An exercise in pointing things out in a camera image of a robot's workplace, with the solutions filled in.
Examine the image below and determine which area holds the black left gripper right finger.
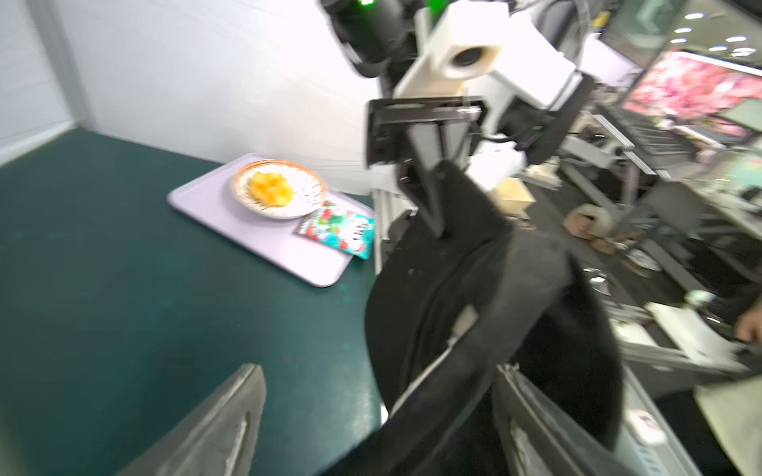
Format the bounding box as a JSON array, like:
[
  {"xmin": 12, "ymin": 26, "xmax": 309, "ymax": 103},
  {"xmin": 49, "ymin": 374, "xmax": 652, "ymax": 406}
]
[{"xmin": 492, "ymin": 365, "xmax": 632, "ymax": 476}]

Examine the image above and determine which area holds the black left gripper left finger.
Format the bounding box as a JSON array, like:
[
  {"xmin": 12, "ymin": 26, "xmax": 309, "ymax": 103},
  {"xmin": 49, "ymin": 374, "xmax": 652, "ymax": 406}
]
[{"xmin": 120, "ymin": 363, "xmax": 267, "ymax": 475}]

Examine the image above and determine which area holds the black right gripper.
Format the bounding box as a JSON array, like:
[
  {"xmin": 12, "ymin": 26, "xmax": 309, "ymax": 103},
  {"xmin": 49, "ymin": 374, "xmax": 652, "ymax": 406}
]
[{"xmin": 365, "ymin": 96, "xmax": 485, "ymax": 238}]

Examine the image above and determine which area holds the black baseball cap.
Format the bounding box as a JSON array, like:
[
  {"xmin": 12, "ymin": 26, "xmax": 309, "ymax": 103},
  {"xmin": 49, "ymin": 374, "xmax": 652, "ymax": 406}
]
[{"xmin": 329, "ymin": 164, "xmax": 623, "ymax": 475}]

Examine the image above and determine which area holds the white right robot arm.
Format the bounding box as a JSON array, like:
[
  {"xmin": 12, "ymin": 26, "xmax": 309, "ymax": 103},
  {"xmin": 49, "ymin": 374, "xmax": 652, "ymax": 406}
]
[{"xmin": 321, "ymin": 1, "xmax": 595, "ymax": 236}]

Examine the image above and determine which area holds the Fox's candy bag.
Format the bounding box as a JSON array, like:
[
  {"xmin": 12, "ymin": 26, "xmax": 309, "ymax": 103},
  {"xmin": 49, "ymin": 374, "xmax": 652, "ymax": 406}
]
[{"xmin": 295, "ymin": 200, "xmax": 376, "ymax": 260}]

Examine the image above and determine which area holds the patterned plate with food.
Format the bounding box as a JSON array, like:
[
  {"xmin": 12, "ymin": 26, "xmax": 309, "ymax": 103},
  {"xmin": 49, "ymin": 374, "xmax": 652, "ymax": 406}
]
[{"xmin": 231, "ymin": 160, "xmax": 329, "ymax": 220}]

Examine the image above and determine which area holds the lilac plastic tray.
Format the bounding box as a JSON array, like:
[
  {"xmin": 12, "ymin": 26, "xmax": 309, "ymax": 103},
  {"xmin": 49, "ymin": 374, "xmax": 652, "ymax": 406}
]
[{"xmin": 167, "ymin": 154, "xmax": 353, "ymax": 288}]

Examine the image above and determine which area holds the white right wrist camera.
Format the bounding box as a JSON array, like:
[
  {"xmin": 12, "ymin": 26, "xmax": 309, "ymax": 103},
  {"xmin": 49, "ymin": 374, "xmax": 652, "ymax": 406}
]
[{"xmin": 391, "ymin": 1, "xmax": 581, "ymax": 111}]

